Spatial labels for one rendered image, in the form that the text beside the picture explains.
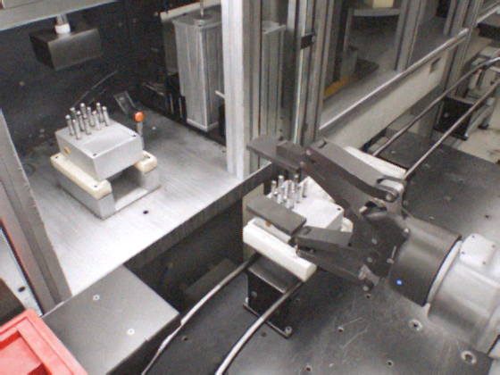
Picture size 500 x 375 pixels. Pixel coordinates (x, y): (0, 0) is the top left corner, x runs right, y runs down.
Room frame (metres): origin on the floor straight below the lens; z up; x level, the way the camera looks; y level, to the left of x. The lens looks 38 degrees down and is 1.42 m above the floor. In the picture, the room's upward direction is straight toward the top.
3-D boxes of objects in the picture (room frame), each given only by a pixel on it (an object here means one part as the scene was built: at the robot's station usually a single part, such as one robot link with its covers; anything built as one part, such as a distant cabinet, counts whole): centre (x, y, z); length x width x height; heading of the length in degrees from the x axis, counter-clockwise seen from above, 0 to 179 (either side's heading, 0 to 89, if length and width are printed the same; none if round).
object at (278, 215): (0.39, -0.03, 1.08); 0.07 x 0.03 x 0.01; 48
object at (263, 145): (0.39, -0.03, 1.17); 0.07 x 0.03 x 0.01; 48
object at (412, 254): (0.29, -0.14, 1.12); 0.09 x 0.07 x 0.08; 48
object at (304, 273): (0.66, -0.16, 0.84); 0.36 x 0.14 x 0.10; 138
